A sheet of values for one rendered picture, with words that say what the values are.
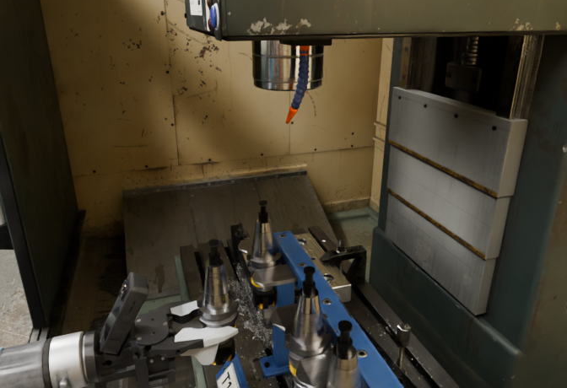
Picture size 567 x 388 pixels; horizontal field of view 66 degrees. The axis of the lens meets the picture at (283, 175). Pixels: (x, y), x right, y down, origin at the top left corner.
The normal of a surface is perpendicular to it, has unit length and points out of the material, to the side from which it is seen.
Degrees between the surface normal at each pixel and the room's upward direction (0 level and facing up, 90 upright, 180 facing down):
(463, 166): 88
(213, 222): 24
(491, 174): 90
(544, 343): 90
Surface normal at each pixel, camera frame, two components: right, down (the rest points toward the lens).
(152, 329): -0.02, -0.93
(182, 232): 0.15, -0.72
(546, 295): 0.31, 0.33
